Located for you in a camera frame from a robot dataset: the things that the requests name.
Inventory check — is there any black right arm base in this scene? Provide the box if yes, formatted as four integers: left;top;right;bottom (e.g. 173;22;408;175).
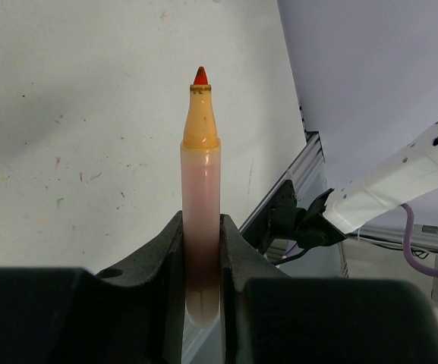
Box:
254;180;305;262

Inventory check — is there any yellow highlighter pen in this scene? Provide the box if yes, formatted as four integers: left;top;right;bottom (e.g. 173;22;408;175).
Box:
180;66;221;328

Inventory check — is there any aluminium mounting rail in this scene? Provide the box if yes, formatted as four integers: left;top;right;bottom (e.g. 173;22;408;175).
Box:
237;130;351;280

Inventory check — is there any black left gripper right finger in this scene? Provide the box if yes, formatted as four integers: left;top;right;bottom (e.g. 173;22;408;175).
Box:
219;214;288;363

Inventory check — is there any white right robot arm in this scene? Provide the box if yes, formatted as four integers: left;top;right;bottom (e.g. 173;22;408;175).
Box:
295;121;438;249

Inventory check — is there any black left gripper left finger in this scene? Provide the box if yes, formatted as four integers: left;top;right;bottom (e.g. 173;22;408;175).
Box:
89;212;184;363

